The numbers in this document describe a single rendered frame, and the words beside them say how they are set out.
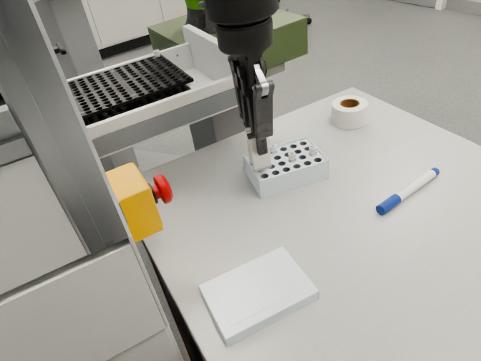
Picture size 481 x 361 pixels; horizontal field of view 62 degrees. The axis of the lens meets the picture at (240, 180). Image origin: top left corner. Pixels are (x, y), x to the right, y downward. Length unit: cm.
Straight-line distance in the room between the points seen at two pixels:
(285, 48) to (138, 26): 292
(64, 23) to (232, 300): 144
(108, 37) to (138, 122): 320
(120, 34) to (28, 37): 363
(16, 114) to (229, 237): 38
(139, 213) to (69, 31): 135
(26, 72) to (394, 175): 57
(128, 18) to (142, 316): 358
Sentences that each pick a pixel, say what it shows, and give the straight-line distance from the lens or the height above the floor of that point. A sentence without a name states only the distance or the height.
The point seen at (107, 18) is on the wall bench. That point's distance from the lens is 386.
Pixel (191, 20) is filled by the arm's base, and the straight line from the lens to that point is 115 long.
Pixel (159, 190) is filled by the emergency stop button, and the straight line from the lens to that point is 52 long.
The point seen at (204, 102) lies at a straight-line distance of 74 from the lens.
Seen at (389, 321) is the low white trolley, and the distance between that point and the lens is 52.
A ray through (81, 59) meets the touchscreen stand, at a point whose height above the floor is 67.
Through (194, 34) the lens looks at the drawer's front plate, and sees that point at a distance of 92.
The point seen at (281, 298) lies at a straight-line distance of 51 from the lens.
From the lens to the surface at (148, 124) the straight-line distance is 71.
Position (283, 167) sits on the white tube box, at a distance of 66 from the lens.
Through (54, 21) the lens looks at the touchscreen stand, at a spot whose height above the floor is 83.
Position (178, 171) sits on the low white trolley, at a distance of 76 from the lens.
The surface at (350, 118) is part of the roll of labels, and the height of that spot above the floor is 79.
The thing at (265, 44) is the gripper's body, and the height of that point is 101.
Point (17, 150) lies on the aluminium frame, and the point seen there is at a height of 106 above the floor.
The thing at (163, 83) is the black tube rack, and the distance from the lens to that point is 77.
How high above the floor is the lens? 119
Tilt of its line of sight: 38 degrees down
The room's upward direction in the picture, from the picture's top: 9 degrees counter-clockwise
